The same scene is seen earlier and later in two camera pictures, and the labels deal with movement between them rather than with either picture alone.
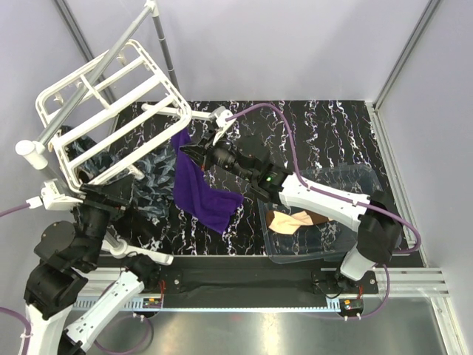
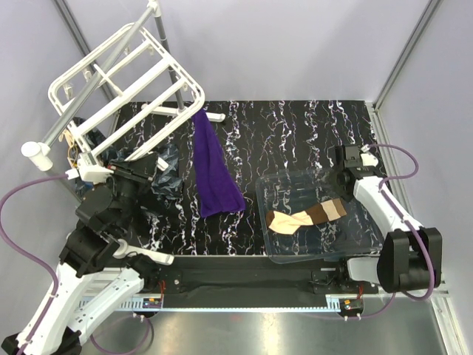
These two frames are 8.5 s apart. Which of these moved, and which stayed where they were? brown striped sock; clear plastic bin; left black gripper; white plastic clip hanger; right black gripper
Moved: right black gripper; left black gripper; white plastic clip hanger
Stayed: clear plastic bin; brown striped sock
